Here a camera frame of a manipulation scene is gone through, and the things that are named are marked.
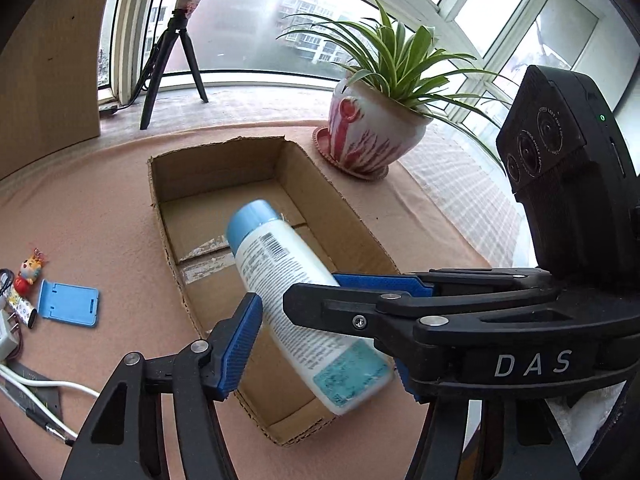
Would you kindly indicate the patterned white lighter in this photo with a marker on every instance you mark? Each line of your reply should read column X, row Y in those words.
column 22, row 310

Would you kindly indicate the wooden board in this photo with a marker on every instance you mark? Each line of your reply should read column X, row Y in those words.
column 50, row 85

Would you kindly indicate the white bottle with blue cap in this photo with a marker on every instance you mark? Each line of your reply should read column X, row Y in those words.
column 280, row 260

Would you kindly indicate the blue phone stand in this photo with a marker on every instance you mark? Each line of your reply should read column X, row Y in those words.
column 70, row 305

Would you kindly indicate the white window frame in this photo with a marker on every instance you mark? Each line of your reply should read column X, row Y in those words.
column 500, row 30

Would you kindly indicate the green spider plant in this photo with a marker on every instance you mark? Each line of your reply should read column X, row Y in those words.
column 395, row 70

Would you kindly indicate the black tripod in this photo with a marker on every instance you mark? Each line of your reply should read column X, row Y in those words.
column 160, row 72

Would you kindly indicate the small cartoon figurine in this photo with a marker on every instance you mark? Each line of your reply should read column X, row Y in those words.
column 27, row 272

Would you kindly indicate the cardboard box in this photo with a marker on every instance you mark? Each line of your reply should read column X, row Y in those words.
column 210, row 220

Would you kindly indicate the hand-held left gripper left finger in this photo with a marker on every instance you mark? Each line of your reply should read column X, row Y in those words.
column 237, row 350

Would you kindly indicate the white and red flower pot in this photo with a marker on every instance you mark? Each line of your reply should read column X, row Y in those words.
column 370, row 130

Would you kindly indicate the pink pot saucer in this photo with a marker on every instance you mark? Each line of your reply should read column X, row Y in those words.
column 320, row 142

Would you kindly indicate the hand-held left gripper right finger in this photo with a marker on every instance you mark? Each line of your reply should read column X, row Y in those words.
column 407, row 385

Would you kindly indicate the white charger plug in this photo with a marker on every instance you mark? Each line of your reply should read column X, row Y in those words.
column 7, row 335

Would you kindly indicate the white lace cloth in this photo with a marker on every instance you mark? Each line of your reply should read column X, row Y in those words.
column 450, row 195

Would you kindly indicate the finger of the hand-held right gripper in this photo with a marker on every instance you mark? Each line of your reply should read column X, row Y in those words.
column 380, row 284
column 340, row 310

